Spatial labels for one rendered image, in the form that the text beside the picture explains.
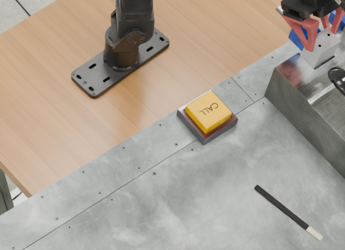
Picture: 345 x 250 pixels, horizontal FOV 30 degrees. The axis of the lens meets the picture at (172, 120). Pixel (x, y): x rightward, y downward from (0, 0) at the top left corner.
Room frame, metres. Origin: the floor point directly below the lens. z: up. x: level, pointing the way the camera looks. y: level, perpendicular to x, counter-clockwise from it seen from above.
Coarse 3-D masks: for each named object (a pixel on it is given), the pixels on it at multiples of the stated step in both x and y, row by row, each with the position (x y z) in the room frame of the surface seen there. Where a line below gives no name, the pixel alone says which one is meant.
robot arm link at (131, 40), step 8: (112, 16) 0.77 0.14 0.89; (112, 24) 0.75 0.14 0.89; (112, 32) 0.73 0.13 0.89; (128, 32) 0.70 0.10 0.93; (136, 32) 0.71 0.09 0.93; (144, 32) 0.71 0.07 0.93; (112, 40) 0.72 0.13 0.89; (120, 40) 0.70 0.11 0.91; (128, 40) 0.70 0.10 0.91; (136, 40) 0.71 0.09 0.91; (144, 40) 0.71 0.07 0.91; (120, 48) 0.70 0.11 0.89; (128, 48) 0.70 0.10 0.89; (136, 48) 0.71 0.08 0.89
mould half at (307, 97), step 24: (288, 72) 0.71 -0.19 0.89; (312, 72) 0.72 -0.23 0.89; (288, 96) 0.68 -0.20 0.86; (312, 96) 0.66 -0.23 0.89; (336, 96) 0.68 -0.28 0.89; (312, 120) 0.64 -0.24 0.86; (336, 120) 0.63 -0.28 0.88; (312, 144) 0.62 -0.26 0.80; (336, 144) 0.59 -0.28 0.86; (336, 168) 0.58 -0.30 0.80
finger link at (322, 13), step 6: (324, 6) 0.75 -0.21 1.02; (330, 6) 0.76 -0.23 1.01; (336, 6) 0.77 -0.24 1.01; (318, 12) 0.75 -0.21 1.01; (324, 12) 0.75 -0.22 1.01; (330, 12) 0.76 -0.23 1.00; (336, 12) 0.78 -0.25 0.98; (342, 12) 0.78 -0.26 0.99; (324, 18) 0.79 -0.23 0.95; (336, 18) 0.78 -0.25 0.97; (324, 24) 0.79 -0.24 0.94; (336, 24) 0.77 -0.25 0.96; (336, 30) 0.77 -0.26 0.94
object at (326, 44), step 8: (280, 8) 0.83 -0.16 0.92; (304, 32) 0.77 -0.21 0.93; (320, 32) 0.77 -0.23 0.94; (328, 32) 0.77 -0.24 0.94; (296, 40) 0.77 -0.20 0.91; (320, 40) 0.75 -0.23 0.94; (328, 40) 0.75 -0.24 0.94; (336, 40) 0.76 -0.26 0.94; (304, 48) 0.75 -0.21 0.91; (320, 48) 0.73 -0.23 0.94; (328, 48) 0.74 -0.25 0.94; (336, 48) 0.76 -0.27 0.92; (304, 56) 0.74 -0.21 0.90; (312, 56) 0.73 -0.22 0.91; (320, 56) 0.72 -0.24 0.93; (328, 56) 0.75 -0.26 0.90; (312, 64) 0.73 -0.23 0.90; (320, 64) 0.74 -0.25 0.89
